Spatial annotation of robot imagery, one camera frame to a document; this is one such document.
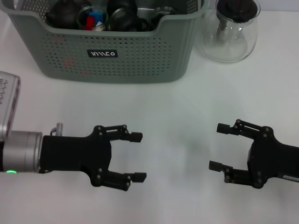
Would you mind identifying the blue square toy plate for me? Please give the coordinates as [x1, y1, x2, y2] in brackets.
[88, 12, 105, 24]

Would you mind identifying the dark clay teapot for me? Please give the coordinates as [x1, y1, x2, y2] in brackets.
[44, 0, 81, 30]

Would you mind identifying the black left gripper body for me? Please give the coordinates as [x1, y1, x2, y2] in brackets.
[38, 126, 113, 187]

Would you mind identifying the clear glass carafe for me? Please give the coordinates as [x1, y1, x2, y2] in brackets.
[197, 0, 261, 63]

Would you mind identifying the grey-green perforated storage bin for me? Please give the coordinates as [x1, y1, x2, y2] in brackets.
[0, 0, 211, 84]

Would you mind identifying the black carafe lid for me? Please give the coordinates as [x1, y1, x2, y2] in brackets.
[216, 0, 261, 23]

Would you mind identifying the dark red toy brick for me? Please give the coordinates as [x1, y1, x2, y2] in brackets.
[85, 16, 95, 30]

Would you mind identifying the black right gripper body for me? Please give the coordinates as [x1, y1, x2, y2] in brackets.
[246, 126, 299, 189]

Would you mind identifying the left gripper silver plug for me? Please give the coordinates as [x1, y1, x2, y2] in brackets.
[50, 122, 64, 136]

